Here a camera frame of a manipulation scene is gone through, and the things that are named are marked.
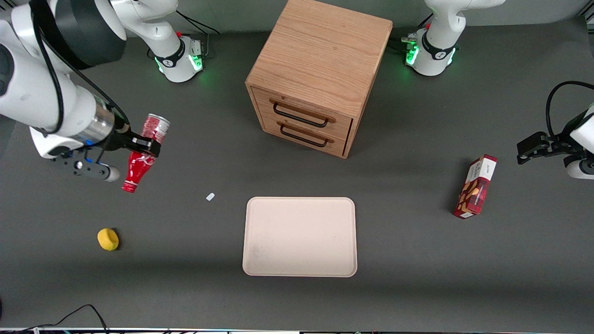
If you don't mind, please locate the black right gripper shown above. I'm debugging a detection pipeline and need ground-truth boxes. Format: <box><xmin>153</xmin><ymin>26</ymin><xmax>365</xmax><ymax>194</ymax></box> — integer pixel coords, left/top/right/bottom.
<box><xmin>104</xmin><ymin>116</ymin><xmax>161</xmax><ymax>157</ymax></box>

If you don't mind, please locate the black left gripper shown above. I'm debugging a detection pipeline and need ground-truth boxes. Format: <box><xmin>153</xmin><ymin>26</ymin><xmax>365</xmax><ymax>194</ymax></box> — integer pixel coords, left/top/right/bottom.
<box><xmin>517</xmin><ymin>118</ymin><xmax>581</xmax><ymax>166</ymax></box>

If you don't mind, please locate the red coke bottle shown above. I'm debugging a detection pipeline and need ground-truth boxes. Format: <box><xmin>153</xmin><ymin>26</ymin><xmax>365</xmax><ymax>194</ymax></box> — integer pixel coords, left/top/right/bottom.
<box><xmin>122</xmin><ymin>113</ymin><xmax>171</xmax><ymax>194</ymax></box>

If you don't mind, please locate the beige plastic tray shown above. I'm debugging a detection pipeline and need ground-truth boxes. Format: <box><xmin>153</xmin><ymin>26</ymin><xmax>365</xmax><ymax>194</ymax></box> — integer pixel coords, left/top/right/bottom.
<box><xmin>242</xmin><ymin>197</ymin><xmax>358</xmax><ymax>278</ymax></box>

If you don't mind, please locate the red cracker box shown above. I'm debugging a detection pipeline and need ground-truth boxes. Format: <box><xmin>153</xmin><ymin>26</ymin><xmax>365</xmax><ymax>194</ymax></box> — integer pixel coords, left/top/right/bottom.
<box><xmin>453</xmin><ymin>154</ymin><xmax>498</xmax><ymax>220</ymax></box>

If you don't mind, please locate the yellow round sponge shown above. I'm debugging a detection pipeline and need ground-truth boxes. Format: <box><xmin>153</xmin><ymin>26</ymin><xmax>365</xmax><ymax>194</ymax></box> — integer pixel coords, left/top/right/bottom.
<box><xmin>97</xmin><ymin>228</ymin><xmax>120</xmax><ymax>252</ymax></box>

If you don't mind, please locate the wooden drawer cabinet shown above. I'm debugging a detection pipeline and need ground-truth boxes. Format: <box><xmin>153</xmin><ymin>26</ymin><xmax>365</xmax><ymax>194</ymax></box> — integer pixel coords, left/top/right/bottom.
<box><xmin>245</xmin><ymin>0</ymin><xmax>394</xmax><ymax>160</ymax></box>

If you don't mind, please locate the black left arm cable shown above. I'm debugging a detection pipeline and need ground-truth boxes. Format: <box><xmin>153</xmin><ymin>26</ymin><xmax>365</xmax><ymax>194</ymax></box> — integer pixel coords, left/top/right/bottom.
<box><xmin>546</xmin><ymin>81</ymin><xmax>594</xmax><ymax>138</ymax></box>

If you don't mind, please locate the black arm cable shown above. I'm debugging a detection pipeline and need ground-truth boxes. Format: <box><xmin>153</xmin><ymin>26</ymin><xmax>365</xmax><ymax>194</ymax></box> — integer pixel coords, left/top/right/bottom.
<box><xmin>546</xmin><ymin>81</ymin><xmax>594</xmax><ymax>138</ymax></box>
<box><xmin>29</xmin><ymin>0</ymin><xmax>131</xmax><ymax>136</ymax></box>

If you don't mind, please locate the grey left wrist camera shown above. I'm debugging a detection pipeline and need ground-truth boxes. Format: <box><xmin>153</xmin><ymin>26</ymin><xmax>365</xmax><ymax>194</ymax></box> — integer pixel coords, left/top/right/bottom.
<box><xmin>564</xmin><ymin>155</ymin><xmax>594</xmax><ymax>180</ymax></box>

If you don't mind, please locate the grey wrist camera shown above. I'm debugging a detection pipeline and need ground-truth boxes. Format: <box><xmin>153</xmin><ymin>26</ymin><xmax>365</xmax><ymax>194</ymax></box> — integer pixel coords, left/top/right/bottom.
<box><xmin>52</xmin><ymin>151</ymin><xmax>121</xmax><ymax>183</ymax></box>
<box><xmin>564</xmin><ymin>155</ymin><xmax>594</xmax><ymax>180</ymax></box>

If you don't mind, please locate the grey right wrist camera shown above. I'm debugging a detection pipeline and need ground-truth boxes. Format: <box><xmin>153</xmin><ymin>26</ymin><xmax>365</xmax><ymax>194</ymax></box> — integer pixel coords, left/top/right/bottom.
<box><xmin>52</xmin><ymin>151</ymin><xmax>121</xmax><ymax>183</ymax></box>

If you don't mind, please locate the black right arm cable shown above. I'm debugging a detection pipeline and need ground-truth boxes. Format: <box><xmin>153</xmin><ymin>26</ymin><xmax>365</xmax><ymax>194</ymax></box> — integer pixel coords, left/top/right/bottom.
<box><xmin>29</xmin><ymin>0</ymin><xmax>131</xmax><ymax>136</ymax></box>

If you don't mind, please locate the black right base cable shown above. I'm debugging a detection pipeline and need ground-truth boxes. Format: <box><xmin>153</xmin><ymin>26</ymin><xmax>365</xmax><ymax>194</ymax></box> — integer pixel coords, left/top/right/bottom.
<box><xmin>175</xmin><ymin>9</ymin><xmax>220</xmax><ymax>58</ymax></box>

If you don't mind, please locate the black base cable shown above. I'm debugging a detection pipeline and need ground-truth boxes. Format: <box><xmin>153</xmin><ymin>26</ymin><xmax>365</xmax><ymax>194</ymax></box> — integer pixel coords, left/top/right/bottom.
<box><xmin>175</xmin><ymin>9</ymin><xmax>220</xmax><ymax>58</ymax></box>
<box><xmin>389</xmin><ymin>13</ymin><xmax>433</xmax><ymax>52</ymax></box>

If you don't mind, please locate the wooden drawer with black handle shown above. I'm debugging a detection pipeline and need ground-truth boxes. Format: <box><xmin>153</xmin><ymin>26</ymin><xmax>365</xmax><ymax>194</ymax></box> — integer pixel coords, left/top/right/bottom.
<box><xmin>260</xmin><ymin>115</ymin><xmax>349</xmax><ymax>156</ymax></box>
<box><xmin>252</xmin><ymin>86</ymin><xmax>354</xmax><ymax>141</ymax></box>

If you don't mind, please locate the black left base cable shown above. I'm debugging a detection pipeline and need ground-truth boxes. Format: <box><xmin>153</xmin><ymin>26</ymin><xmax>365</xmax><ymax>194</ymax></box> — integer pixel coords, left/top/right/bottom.
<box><xmin>389</xmin><ymin>13</ymin><xmax>433</xmax><ymax>52</ymax></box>

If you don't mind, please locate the black cable on table edge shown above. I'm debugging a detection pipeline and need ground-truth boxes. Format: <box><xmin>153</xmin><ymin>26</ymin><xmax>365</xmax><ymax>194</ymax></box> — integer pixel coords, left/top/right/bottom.
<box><xmin>0</xmin><ymin>304</ymin><xmax>110</xmax><ymax>334</ymax></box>

